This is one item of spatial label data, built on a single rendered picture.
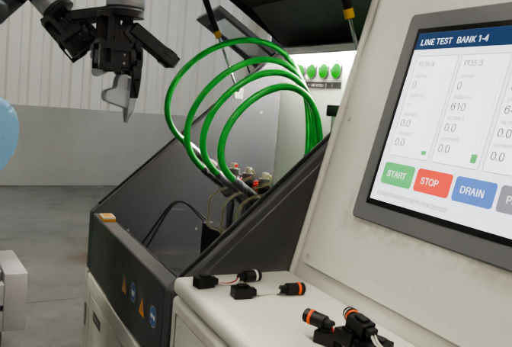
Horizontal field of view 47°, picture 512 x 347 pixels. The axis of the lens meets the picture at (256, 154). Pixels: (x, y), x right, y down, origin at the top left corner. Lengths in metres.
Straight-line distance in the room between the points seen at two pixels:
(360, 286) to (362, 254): 0.05
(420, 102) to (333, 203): 0.24
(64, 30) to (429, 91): 0.86
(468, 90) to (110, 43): 0.63
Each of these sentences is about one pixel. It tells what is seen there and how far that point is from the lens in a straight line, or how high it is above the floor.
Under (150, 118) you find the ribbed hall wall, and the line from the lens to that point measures 8.26.
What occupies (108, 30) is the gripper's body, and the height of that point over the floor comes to 1.39.
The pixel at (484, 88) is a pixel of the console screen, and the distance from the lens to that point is 0.85.
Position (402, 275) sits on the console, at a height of 1.05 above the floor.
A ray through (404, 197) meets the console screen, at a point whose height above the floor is 1.16.
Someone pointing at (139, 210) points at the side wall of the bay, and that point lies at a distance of 1.67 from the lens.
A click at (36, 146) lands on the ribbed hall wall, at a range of 7.87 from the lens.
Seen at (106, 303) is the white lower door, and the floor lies 0.78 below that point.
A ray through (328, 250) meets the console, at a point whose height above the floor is 1.04.
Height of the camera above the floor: 1.28
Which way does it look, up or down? 5 degrees down
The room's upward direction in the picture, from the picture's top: 5 degrees clockwise
